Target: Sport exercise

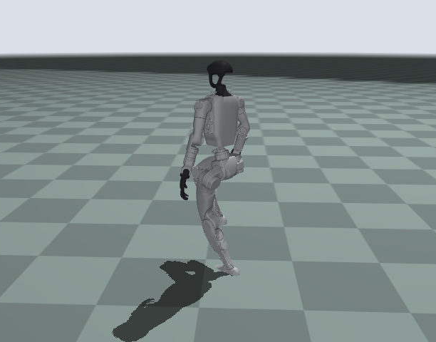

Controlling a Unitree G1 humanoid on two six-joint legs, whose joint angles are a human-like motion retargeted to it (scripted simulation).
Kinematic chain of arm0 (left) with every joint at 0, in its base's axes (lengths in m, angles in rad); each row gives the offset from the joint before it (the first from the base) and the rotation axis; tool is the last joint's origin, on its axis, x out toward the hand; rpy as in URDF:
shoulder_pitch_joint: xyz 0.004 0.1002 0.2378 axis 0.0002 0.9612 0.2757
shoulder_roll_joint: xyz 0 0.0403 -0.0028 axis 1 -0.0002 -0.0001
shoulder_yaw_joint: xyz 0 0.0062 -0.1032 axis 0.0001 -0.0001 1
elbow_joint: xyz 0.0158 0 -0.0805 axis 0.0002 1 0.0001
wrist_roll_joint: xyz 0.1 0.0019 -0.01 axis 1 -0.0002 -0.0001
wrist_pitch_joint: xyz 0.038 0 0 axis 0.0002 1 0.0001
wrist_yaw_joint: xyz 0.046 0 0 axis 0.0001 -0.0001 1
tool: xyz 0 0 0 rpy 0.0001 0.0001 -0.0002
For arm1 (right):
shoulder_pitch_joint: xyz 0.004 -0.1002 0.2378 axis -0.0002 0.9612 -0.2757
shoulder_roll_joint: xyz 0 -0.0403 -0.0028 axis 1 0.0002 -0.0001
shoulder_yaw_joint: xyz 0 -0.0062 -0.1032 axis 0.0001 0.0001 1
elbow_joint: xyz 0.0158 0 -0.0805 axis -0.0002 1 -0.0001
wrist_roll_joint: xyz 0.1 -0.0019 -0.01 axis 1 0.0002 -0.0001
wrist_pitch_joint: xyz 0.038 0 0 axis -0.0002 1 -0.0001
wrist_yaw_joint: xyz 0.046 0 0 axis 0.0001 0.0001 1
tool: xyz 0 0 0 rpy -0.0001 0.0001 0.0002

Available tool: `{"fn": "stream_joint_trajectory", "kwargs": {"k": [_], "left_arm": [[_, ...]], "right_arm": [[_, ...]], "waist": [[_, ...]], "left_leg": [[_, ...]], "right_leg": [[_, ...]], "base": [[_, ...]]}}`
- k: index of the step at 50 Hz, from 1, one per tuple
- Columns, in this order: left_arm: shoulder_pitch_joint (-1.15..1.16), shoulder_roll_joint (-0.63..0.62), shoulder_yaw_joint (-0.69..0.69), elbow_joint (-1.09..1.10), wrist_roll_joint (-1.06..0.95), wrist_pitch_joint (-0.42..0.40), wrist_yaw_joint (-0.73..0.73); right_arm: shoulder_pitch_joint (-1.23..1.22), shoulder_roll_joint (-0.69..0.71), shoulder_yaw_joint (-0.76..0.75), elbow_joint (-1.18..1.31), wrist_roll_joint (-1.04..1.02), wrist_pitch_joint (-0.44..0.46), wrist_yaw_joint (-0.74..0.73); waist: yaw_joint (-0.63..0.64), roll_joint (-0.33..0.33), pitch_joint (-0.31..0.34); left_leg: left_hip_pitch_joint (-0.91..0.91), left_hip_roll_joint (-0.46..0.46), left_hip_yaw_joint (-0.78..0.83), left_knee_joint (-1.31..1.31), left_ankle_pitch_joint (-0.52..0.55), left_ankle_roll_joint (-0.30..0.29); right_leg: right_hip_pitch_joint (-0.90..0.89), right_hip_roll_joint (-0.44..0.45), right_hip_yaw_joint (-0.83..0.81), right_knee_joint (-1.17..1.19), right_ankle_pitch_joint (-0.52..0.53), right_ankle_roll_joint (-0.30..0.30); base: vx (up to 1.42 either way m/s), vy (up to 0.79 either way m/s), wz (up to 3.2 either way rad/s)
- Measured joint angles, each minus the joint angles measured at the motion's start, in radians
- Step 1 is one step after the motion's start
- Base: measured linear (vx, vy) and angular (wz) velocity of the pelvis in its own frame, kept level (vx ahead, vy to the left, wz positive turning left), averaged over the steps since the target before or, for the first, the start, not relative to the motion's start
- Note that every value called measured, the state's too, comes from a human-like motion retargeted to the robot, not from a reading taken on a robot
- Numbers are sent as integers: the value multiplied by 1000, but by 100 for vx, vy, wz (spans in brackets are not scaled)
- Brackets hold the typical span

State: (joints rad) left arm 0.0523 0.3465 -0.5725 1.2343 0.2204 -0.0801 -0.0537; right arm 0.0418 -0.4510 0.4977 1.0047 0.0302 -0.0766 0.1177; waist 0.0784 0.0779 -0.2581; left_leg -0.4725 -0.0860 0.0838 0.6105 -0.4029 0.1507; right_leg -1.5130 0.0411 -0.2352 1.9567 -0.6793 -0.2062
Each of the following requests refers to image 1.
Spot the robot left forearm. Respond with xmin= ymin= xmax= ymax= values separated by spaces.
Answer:
xmin=181 ymin=133 xmax=199 ymax=176

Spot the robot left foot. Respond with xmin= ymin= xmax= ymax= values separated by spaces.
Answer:
xmin=215 ymin=264 xmax=240 ymax=276

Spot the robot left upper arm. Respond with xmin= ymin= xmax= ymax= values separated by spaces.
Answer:
xmin=192 ymin=98 xmax=212 ymax=146

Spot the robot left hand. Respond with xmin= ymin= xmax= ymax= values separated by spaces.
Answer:
xmin=180 ymin=169 xmax=190 ymax=200

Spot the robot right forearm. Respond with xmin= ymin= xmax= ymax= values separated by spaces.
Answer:
xmin=233 ymin=133 xmax=248 ymax=154

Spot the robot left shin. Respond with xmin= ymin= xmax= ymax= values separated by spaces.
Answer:
xmin=202 ymin=219 xmax=234 ymax=270

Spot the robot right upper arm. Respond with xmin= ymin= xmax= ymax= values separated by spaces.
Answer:
xmin=237 ymin=96 xmax=250 ymax=135

